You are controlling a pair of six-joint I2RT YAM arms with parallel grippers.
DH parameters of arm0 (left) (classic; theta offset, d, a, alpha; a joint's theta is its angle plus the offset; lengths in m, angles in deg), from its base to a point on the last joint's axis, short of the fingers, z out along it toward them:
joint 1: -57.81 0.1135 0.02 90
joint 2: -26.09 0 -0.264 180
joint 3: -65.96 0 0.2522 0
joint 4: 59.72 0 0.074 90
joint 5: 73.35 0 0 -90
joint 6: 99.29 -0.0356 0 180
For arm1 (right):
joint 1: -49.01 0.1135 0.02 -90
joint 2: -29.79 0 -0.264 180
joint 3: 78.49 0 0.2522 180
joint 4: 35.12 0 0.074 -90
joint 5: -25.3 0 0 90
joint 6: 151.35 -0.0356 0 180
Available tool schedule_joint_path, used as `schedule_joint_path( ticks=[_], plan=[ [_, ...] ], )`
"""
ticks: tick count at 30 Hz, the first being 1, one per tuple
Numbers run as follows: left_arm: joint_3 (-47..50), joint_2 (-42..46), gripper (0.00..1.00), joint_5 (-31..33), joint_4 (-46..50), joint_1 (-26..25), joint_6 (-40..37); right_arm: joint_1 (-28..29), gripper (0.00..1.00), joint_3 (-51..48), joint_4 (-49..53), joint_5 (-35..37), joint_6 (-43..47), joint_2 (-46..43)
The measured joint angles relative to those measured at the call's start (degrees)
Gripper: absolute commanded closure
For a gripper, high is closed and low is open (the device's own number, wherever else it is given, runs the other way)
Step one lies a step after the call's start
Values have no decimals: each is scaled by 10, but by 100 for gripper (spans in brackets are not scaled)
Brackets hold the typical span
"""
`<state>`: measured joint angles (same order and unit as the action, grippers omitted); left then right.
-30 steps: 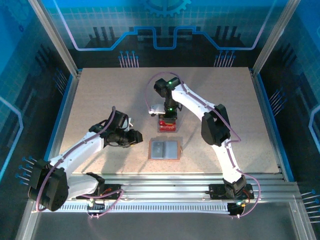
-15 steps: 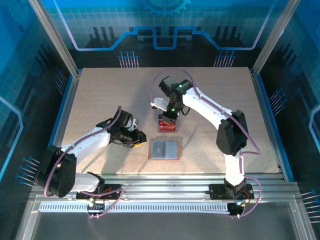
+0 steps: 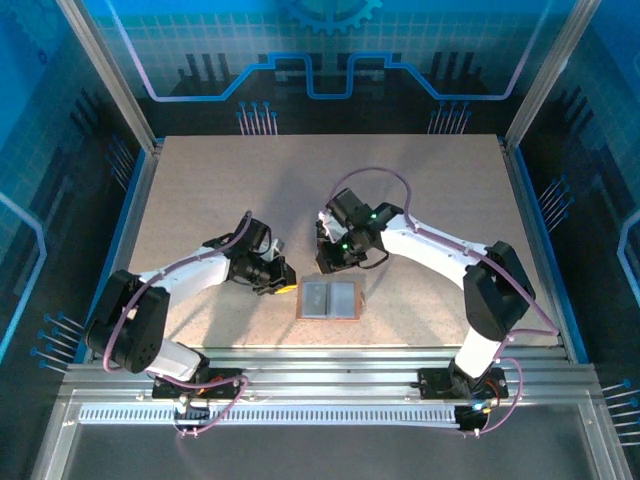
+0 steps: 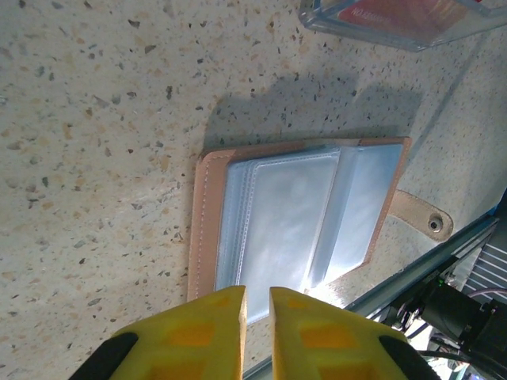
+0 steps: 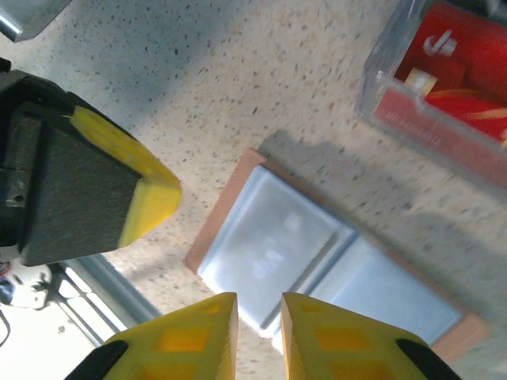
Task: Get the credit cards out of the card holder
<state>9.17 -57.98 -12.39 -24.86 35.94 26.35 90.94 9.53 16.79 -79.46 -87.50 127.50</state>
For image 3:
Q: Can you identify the white slotted cable duct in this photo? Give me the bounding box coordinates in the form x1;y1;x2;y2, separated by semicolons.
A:
78;403;461;427

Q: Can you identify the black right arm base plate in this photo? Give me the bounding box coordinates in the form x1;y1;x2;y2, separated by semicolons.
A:
417;367;509;400

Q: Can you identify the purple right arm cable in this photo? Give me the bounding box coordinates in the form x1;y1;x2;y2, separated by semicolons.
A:
329;167;560;439

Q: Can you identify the brown card holder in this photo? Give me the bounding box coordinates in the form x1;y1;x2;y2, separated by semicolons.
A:
295;279;367;323

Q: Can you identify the aluminium front rail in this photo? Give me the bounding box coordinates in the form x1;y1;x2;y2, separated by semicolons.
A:
59;347;601;405

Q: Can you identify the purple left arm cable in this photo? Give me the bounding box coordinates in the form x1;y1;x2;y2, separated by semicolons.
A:
102;209;250;440

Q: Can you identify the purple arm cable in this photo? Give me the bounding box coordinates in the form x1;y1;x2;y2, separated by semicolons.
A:
102;209;250;440
329;167;560;439

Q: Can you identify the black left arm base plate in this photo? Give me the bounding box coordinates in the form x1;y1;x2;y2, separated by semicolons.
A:
151;367;246;401

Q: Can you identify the black connector box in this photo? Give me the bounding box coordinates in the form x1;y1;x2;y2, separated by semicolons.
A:
173;397;211;426
457;403;489;432

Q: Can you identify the aluminium corner post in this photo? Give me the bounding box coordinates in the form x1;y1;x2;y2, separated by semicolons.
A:
503;0;604;151
55;0;164;154

